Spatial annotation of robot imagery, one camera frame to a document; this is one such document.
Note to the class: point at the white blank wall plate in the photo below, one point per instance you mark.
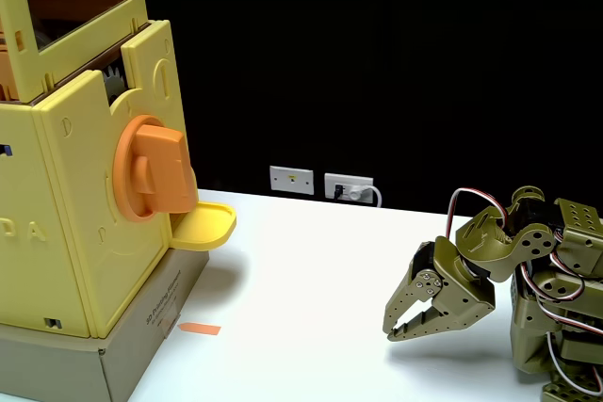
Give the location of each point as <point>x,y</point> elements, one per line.
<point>292,180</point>

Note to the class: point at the yellow toy vending machine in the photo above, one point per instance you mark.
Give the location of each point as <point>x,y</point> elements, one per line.
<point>70,213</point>

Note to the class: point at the brown cardboard box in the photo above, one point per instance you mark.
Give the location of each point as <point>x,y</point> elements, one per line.
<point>141,312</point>

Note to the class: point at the white wall power outlet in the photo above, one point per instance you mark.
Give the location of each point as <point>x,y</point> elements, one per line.
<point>360,181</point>

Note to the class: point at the orange vending machine knob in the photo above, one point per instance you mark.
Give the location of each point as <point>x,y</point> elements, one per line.
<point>162,171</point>

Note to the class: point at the grey plastic gear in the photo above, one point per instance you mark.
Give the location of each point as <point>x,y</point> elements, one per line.
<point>114,82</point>

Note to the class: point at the yellow dispensing tray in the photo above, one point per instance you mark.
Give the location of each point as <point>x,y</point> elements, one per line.
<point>202,230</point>

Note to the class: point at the small black plug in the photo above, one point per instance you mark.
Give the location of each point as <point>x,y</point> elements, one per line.
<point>337,191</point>

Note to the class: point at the clear tape tab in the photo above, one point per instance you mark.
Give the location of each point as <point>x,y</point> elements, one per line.
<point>170,324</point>

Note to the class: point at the orange paper arrow marker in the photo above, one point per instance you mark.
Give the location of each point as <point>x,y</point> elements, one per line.
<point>200,328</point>

